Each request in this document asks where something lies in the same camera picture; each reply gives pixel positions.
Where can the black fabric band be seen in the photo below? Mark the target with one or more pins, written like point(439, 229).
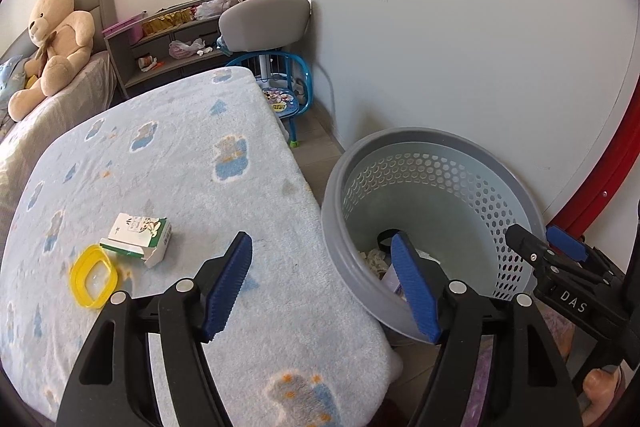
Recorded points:
point(384, 237)

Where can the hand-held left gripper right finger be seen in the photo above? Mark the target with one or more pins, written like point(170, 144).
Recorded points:
point(415, 292)

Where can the beige teddy bear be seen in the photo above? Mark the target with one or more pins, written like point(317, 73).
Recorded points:
point(60, 47)

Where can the grey bed headboard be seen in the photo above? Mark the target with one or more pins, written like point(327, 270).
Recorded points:
point(97, 22)

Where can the grey shelf unit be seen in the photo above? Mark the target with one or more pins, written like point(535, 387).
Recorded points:
point(165, 72)

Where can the white plastic bag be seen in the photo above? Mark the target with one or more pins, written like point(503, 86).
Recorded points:
point(212, 9)

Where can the grey perforated basket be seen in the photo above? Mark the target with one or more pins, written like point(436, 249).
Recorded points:
point(340, 227)

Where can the person's right hand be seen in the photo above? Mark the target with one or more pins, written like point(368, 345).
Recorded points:
point(600, 389)

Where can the pink plastic bag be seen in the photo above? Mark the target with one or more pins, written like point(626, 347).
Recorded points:
point(185, 49)

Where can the pink storage box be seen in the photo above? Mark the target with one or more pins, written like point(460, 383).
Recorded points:
point(122, 27)

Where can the gold foil packets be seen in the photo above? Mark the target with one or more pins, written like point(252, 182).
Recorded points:
point(167, 22)

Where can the small white red cup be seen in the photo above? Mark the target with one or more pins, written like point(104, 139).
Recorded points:
point(146, 63)

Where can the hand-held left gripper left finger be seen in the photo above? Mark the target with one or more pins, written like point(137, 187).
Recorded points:
point(227, 292)

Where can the blue printed pillow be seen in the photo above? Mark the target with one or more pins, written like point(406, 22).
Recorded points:
point(11, 74)

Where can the long purple box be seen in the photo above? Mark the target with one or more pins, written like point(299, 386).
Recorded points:
point(395, 284)

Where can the beige bed mattress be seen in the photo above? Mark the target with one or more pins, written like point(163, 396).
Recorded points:
point(85, 92)

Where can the white wardrobe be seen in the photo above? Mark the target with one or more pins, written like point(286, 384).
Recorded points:
point(475, 32)

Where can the grey chair backrest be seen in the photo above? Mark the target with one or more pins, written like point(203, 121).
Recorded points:
point(265, 22)

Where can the blue child chair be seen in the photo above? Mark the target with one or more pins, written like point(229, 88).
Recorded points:
point(287, 104)

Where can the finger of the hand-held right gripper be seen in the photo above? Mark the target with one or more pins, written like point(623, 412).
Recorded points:
point(565, 239)
point(527, 247)

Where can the white green milk carton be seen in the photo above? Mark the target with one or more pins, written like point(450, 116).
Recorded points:
point(135, 232)

